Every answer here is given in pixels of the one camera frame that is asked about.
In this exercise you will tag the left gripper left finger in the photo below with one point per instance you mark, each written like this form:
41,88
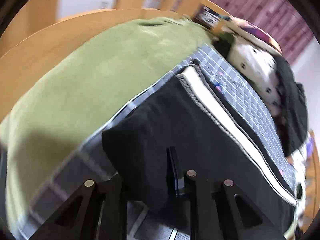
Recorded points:
93,211

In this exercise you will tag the wooden bed frame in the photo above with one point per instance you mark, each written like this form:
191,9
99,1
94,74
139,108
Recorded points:
24,64

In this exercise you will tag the white floral duvet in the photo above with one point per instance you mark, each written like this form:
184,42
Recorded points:
259,67

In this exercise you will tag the purple patterned pillow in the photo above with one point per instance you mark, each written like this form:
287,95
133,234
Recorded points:
257,32

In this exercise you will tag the black jacket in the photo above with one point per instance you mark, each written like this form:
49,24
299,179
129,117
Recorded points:
292,123

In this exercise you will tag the black pants with white stripe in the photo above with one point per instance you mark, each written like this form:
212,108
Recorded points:
209,138

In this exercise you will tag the green fleece blanket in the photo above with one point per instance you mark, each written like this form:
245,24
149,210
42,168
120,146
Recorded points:
81,93

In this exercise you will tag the maroon striped curtain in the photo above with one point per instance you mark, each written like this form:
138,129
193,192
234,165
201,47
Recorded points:
276,17

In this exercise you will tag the grey checkered bed sheet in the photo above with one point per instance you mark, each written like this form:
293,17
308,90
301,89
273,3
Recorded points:
88,159

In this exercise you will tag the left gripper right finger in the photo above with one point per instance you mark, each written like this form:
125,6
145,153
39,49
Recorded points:
218,210

